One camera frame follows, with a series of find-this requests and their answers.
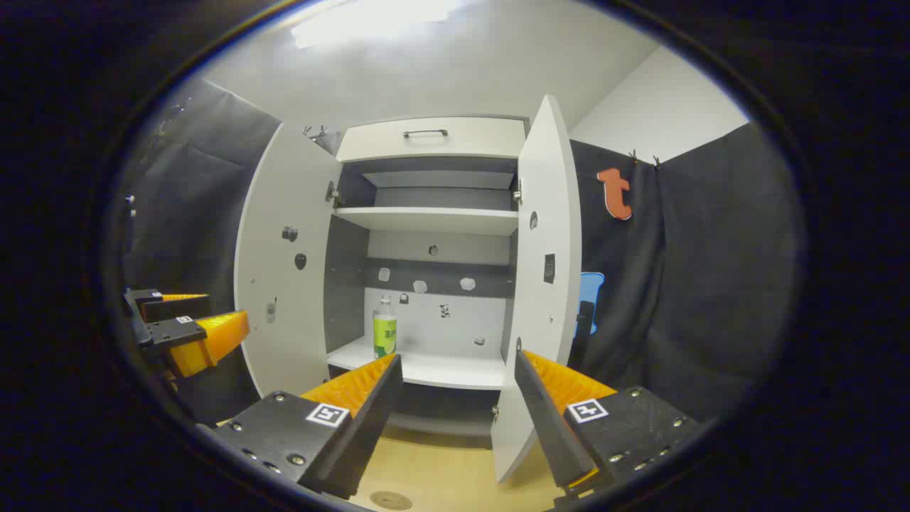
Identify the round brown coaster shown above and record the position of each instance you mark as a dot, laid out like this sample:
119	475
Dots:
391	501

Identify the metal door hinge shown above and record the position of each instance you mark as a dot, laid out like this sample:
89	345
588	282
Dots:
331	192
517	192

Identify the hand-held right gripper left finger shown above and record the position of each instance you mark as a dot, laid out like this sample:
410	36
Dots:
370	427

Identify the white cabinet drawer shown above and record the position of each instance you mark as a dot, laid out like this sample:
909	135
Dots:
434	146

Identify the black backdrop cloth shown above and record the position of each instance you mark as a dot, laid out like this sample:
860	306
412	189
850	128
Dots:
711	284

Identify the white grey cabinet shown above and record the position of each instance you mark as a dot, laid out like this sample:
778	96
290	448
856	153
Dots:
348	284

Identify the white cabinet shelf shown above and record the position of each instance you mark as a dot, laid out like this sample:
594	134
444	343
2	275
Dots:
426	219

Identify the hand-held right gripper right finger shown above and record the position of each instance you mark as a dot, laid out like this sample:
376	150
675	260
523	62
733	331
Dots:
544	419

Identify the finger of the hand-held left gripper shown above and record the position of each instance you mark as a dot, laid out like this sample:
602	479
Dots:
174	306
170	331

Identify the clear bottle green label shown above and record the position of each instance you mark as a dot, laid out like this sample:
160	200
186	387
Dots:
384	334

